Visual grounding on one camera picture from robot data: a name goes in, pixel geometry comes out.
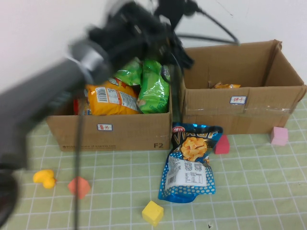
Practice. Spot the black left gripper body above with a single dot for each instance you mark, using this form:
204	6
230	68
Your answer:
129	31

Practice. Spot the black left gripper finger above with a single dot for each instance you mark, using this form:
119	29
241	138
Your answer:
184	57
163	51

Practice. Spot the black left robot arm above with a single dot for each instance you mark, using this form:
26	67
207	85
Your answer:
36	95

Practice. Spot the small green snack bag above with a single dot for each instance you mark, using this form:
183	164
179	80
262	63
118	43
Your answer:
129	73

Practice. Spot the large green snack bag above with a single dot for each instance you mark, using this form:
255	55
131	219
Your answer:
153	91

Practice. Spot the red snack bag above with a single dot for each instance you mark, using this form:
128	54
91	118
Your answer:
78	107

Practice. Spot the small yellow biscuit packet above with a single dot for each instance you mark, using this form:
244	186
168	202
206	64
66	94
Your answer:
225	85

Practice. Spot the taped open cardboard box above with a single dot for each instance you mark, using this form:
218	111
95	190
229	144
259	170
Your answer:
216	117

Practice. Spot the blue-bordered white label sticker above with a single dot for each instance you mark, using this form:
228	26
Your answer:
104	127
238	100

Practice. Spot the orange-yellow chips bag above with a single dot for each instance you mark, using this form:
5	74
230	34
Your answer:
112	100

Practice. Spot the cardboard box printed F2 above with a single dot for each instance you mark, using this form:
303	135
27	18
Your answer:
132	134

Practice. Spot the red foam cube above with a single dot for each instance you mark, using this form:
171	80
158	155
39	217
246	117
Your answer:
221	145

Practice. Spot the blue chips bag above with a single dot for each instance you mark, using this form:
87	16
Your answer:
189	165

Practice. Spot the pink foam cube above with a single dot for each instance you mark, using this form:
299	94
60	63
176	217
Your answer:
279	136

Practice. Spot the green checked tablecloth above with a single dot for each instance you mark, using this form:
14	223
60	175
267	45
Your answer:
239	191

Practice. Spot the orange foam cube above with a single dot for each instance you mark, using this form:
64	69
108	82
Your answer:
84	187

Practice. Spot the yellow foam cube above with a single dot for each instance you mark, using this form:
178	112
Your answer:
152	213

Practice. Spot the yellow rubber duck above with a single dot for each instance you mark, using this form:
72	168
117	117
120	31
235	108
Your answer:
44	178

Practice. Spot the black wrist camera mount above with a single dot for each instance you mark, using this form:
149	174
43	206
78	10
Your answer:
172	9

